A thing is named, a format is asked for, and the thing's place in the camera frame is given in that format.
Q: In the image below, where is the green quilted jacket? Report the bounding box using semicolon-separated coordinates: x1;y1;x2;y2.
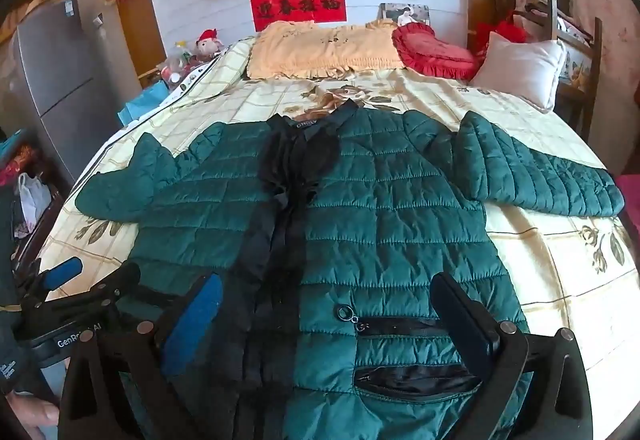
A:
75;99;627;440

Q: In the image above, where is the plush toy with red hat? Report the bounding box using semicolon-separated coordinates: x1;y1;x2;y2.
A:
194;28;227;62

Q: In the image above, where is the white plastic bag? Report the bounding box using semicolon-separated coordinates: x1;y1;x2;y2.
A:
17;172;54;222

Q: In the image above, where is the wooden wardrobe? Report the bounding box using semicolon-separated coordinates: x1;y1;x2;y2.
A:
117;0;167;87

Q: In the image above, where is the orange frilled pillow cover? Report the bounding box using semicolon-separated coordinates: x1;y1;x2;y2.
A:
245;19;407;81

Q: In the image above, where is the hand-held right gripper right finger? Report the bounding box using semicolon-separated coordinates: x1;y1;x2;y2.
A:
430;272;594;440

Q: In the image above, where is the white pillow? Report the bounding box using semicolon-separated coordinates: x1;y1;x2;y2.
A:
469;31;567;114

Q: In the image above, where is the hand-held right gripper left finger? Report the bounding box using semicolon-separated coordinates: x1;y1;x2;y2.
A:
59;272;224;440

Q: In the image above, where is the blue bag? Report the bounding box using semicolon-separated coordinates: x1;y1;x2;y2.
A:
117;82;171;129

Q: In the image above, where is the grey refrigerator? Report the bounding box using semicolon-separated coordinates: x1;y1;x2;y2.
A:
12;0;119;182

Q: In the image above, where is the framed photo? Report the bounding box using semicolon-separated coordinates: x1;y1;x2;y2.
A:
378;2;431;28

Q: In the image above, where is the floral cream bedspread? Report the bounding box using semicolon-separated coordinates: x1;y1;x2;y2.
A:
37;35;640;427

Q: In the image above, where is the red wall banner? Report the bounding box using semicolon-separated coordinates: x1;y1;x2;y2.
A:
249;0;347;33

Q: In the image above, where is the pink cloth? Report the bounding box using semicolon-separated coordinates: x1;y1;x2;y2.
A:
615;174;640;222

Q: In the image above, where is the red heart pillow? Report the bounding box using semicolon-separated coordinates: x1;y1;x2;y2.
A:
391;22;481;82

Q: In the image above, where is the wooden chair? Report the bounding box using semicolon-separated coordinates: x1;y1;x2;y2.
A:
492;0;604;141

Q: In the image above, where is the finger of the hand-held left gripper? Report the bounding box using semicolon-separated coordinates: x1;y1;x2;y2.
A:
16;256;84;301
30;263;143;321

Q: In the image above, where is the person's left hand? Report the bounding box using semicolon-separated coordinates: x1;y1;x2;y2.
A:
5;392;60;439

